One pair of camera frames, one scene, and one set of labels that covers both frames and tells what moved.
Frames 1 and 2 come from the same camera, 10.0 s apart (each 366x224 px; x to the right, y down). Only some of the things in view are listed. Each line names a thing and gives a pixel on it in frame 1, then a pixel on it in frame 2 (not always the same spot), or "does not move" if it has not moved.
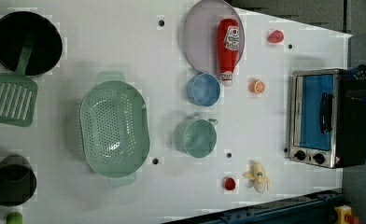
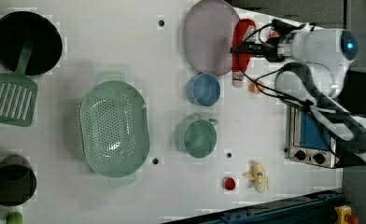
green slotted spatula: x=13 y=99 does not move
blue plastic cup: x=204 y=90 does not move
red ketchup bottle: x=228 y=42 -> x=242 y=30
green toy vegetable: x=14 y=217 does not move
